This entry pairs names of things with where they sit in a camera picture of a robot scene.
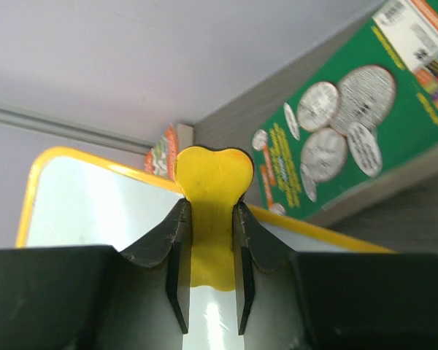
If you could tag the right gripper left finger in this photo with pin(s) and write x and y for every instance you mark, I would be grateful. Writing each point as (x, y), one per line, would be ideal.
(96, 297)

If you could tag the yellow bone-shaped eraser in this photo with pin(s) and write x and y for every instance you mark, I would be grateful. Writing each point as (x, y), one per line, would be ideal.
(213, 182)

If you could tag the small box behind whiteboard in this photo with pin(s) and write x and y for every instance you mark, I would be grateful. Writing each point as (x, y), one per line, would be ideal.
(363, 127)

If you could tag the whiteboard with orange frame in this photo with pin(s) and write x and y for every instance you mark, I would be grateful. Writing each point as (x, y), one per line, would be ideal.
(76, 198)

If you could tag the orange illustrated book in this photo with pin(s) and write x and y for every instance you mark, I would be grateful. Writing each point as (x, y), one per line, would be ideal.
(161, 157)

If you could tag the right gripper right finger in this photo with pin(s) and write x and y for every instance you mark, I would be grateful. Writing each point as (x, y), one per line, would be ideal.
(330, 300)

